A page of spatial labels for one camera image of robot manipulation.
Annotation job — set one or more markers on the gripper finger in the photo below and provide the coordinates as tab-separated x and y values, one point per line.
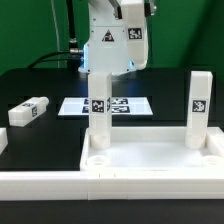
117	9
150	8

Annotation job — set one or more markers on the fiducial marker sheet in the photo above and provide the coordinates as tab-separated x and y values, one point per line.
136	106

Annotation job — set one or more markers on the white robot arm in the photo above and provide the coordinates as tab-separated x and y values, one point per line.
118	36

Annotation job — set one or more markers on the white left fence block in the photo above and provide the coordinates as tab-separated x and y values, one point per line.
3	139

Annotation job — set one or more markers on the white desk top tray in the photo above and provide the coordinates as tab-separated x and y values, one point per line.
150	148

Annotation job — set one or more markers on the white front fence bar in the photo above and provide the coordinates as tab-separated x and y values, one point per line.
73	185

